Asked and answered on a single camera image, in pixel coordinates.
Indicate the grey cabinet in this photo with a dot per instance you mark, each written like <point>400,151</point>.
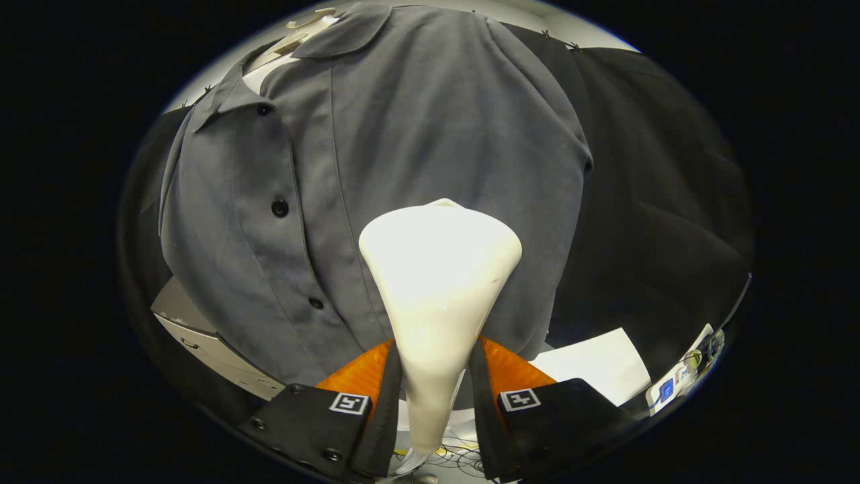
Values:
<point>201,343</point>

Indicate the grey button-up shirt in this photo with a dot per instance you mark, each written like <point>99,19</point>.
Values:
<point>416,121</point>

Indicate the cream clothes hanger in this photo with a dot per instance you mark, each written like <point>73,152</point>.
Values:
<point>306,23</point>

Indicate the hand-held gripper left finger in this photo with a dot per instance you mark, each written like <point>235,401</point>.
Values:
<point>384,417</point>

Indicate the small blue box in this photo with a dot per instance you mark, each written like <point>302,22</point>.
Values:
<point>666,390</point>

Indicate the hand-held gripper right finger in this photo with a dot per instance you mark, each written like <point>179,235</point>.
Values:
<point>485,417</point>

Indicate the white garment steamer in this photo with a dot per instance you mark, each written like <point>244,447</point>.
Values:
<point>437,269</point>

